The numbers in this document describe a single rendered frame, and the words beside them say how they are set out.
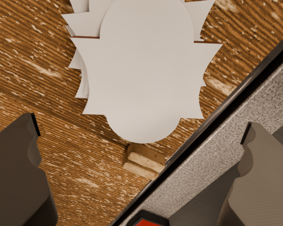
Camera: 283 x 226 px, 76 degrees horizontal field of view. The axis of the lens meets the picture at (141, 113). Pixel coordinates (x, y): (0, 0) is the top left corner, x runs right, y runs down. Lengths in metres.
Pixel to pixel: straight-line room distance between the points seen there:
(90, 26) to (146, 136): 0.12
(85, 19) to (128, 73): 0.06
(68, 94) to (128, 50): 0.12
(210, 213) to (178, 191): 2.02
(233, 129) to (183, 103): 0.16
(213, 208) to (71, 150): 2.12
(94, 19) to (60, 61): 0.09
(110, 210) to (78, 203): 0.07
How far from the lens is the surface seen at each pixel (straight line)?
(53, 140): 0.31
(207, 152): 0.34
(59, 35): 0.24
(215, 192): 2.12
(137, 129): 0.20
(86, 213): 0.45
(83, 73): 0.20
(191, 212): 2.36
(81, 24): 0.18
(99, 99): 0.18
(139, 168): 0.28
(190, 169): 0.36
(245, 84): 0.28
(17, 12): 0.25
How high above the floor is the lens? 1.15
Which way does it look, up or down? 59 degrees down
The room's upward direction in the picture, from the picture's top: 178 degrees counter-clockwise
